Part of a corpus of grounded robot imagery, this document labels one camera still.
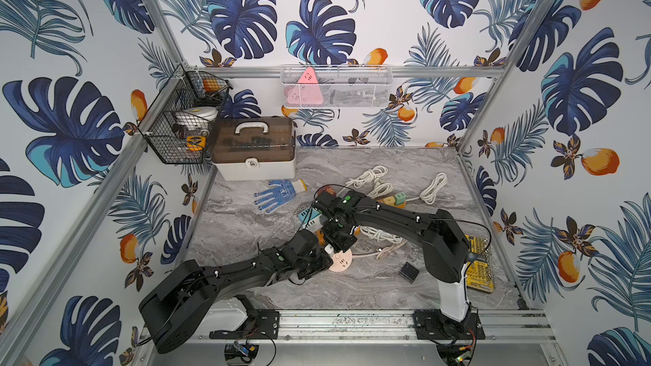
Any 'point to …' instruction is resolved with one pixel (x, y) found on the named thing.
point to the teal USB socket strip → (310, 219)
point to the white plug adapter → (329, 249)
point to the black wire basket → (178, 127)
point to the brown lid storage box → (253, 147)
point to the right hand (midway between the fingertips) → (324, 246)
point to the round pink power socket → (342, 261)
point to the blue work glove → (275, 198)
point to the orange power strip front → (321, 238)
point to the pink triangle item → (308, 91)
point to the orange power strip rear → (390, 200)
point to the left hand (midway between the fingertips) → (330, 263)
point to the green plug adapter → (400, 198)
